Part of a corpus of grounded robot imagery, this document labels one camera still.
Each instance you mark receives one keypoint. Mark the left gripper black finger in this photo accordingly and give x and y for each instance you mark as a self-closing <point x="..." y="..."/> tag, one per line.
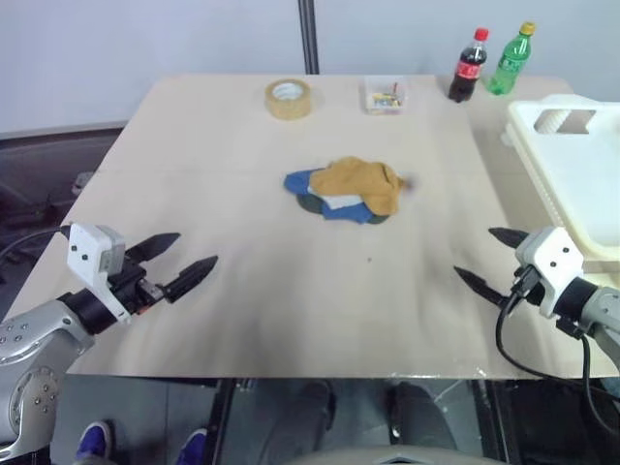
<point x="191" y="277"/>
<point x="152" y="246"/>

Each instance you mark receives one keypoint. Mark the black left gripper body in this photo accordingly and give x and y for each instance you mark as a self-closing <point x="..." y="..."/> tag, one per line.
<point x="131" y="288"/>

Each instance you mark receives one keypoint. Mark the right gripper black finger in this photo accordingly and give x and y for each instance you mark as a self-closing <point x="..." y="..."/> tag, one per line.
<point x="509" y="238"/>
<point x="484" y="288"/>

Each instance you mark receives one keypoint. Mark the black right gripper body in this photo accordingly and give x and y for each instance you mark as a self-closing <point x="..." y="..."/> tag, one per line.
<point x="529" y="285"/>

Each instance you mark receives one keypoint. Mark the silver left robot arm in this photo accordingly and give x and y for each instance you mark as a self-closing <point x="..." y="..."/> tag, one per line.
<point x="34" y="339"/>

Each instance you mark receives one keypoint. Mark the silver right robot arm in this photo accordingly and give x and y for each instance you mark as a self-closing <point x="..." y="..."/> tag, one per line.
<point x="600" y="310"/>

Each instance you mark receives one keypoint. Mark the white plastic tray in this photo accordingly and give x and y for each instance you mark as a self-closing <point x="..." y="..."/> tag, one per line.
<point x="581" y="194"/>

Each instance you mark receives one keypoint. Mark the clear plastic box of clips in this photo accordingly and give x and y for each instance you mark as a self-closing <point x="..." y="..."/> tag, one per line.
<point x="385" y="99"/>

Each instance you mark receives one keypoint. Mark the grey table clamp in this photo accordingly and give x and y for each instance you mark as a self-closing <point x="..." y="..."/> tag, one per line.
<point x="81" y="181"/>

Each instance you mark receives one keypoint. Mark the black table leg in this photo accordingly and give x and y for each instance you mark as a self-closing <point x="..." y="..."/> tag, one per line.
<point x="222" y="421"/>
<point x="490" y="421"/>

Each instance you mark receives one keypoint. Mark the dark grey-green cloth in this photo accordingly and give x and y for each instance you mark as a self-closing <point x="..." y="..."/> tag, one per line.
<point x="310" y="206"/>

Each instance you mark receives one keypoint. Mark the black equipment beside table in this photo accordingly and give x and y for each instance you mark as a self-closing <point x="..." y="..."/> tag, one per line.
<point x="34" y="169"/>

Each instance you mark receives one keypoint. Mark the blue cloth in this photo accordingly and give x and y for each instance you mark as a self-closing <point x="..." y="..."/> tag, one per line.
<point x="298" y="181"/>

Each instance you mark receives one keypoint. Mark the blue shoe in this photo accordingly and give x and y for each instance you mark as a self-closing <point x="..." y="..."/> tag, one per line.
<point x="195" y="448"/>
<point x="94" y="438"/>

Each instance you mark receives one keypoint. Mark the tan cloth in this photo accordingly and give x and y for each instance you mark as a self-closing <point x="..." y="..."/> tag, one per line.
<point x="358" y="181"/>

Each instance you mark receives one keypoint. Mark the cola bottle with red cap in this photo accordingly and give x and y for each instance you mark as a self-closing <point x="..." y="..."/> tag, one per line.
<point x="466" y="72"/>

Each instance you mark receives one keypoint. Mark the green bottle with yellow cap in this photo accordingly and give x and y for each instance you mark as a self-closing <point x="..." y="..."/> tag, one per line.
<point x="508" y="63"/>

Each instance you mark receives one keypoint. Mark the brown packing tape roll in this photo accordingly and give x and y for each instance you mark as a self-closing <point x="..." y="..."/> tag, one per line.
<point x="276" y="107"/>

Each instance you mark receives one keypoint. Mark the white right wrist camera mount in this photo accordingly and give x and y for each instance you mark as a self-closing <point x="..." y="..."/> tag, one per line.
<point x="552" y="257"/>

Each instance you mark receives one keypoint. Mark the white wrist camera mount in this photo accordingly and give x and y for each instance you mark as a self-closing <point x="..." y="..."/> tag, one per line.
<point x="552" y="257"/>
<point x="83" y="252"/>

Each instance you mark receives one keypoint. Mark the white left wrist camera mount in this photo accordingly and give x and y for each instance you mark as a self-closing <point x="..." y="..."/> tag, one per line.
<point x="83" y="252"/>

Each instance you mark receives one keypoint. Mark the dark vertical wall post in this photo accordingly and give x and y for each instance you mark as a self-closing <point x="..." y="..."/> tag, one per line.
<point x="308" y="34"/>

